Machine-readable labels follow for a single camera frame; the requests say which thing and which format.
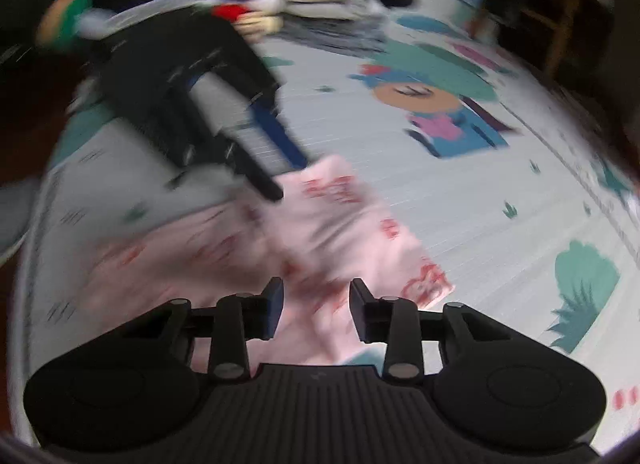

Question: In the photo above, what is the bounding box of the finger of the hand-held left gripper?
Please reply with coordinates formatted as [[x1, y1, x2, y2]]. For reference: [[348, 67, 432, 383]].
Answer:
[[248, 103, 309, 170], [222, 141, 286, 203]]

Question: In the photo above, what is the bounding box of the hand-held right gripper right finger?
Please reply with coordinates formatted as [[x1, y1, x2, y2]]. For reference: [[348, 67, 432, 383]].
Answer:
[[348, 278, 517, 381]]

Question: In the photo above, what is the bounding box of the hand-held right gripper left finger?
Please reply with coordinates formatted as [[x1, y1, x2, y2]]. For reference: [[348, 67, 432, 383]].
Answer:
[[119, 276, 285, 381]]

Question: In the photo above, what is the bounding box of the pink printed garment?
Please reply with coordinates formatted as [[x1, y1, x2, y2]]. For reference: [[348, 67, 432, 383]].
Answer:
[[75, 154, 457, 376]]

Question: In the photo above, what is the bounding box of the red small object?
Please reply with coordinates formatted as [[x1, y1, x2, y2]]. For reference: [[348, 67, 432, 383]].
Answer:
[[212, 3, 253, 24]]

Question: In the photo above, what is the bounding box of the grey patterned cloth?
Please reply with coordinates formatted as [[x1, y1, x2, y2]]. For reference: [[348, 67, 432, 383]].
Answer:
[[277, 14, 396, 56]]

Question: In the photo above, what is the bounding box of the cartoon printed play mat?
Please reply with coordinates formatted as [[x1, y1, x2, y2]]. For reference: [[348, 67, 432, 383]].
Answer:
[[10, 0, 640, 464]]

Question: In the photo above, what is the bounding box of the wooden chair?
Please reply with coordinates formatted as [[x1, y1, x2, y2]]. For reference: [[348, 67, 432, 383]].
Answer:
[[487, 0, 621, 82]]

